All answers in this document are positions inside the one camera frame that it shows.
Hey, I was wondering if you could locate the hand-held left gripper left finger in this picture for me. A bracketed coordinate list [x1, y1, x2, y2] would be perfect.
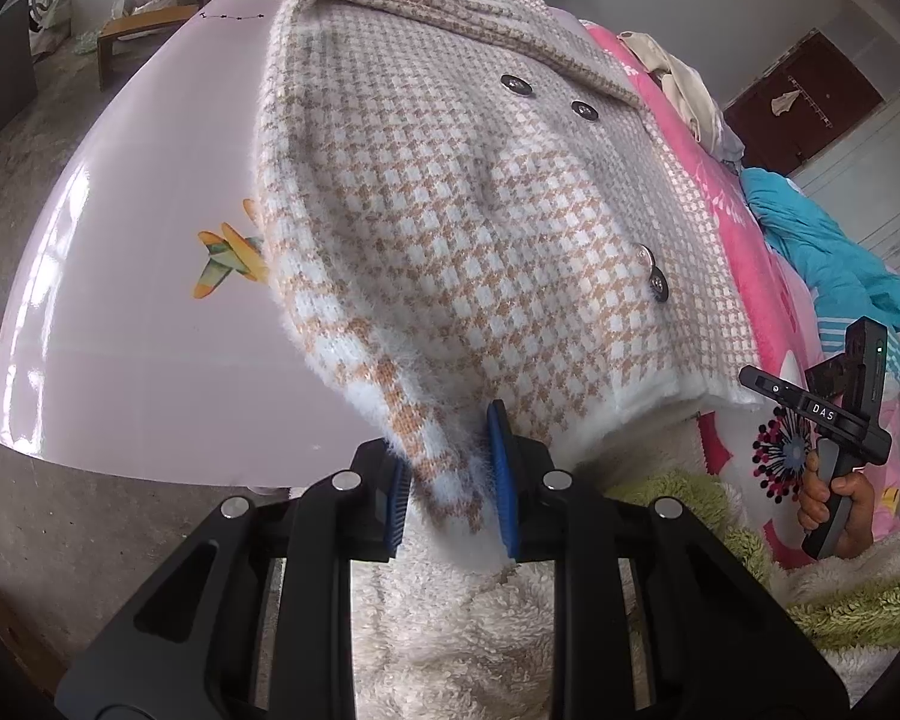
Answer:
[54, 439, 410, 720]

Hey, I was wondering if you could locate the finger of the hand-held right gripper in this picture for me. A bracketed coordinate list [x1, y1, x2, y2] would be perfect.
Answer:
[739, 366, 809, 412]

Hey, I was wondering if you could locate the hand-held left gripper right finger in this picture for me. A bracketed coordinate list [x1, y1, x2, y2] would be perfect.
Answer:
[484, 399, 848, 720]

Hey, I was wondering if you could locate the beige houndstooth knit coat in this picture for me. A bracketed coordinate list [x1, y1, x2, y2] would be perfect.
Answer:
[251, 0, 766, 533]

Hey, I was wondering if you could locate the person's right hand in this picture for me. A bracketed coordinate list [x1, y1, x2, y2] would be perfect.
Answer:
[798, 452, 880, 557]

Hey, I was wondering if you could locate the pink floral fleece blanket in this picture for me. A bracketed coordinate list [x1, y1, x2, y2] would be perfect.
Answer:
[581, 19, 900, 563]

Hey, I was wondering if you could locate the turquoise garment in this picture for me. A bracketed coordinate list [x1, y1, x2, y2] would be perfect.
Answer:
[739, 165, 900, 392]

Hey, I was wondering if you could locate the white wardrobe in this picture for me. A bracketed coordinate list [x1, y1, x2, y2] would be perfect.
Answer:
[787, 79, 900, 280]

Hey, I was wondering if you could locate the grey garment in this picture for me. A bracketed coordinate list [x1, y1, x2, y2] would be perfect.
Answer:
[715, 120, 745, 167]

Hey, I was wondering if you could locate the dark red door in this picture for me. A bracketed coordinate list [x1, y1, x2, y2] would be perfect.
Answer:
[724, 30, 887, 178]

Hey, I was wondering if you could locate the beige garment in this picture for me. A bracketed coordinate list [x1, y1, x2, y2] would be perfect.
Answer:
[619, 30, 725, 160]

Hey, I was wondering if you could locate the low wooden stool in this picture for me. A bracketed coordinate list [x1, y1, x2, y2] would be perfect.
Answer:
[96, 4, 197, 92]

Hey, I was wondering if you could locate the dark grey board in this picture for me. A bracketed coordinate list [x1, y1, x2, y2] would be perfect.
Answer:
[0, 0, 40, 160]

